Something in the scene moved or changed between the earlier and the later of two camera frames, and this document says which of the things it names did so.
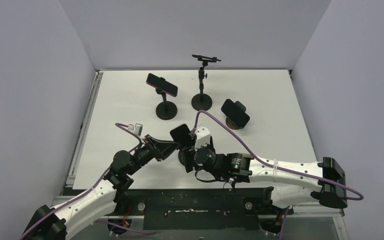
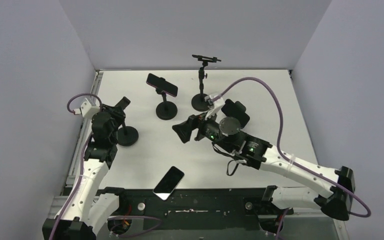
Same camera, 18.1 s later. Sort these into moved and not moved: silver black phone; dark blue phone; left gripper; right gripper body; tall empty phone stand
Moved: silver black phone; left gripper; right gripper body
Not moved: dark blue phone; tall empty phone stand
